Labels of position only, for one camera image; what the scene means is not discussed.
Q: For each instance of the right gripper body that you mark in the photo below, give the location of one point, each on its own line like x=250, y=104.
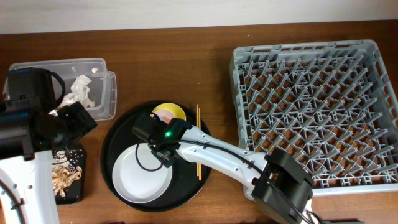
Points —
x=159, y=155

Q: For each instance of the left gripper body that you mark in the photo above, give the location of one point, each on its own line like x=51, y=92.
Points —
x=76, y=124

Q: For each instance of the white tissue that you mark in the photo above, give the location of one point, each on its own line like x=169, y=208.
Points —
x=79, y=93

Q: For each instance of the grey round plate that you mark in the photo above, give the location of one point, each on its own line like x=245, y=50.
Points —
x=138, y=176

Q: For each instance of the white rice pile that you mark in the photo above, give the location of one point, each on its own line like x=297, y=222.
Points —
x=68, y=157

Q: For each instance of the peanut shells pile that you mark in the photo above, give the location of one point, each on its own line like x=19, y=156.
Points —
x=63, y=178

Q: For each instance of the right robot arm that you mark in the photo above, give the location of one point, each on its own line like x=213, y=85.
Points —
x=276, y=182

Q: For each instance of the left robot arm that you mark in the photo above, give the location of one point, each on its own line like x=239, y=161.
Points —
x=29, y=135

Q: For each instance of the grey dishwasher rack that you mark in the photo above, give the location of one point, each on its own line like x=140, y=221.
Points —
x=330, y=105

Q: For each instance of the round black serving tray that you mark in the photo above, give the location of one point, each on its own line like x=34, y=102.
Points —
x=184, y=184

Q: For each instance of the pink cup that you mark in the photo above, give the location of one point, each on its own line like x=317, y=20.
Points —
x=165, y=115

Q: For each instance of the yellow saucer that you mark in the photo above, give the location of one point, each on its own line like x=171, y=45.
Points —
x=177, y=111

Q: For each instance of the right wooden chopstick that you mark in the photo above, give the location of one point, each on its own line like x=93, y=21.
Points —
x=200, y=129

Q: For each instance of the wooden chopstick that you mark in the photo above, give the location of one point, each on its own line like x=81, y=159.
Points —
x=200, y=129
x=196, y=112

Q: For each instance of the left wooden chopstick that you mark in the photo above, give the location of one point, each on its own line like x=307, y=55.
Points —
x=196, y=112

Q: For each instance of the black rectangular tray bin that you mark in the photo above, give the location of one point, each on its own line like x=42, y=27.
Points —
x=74, y=193

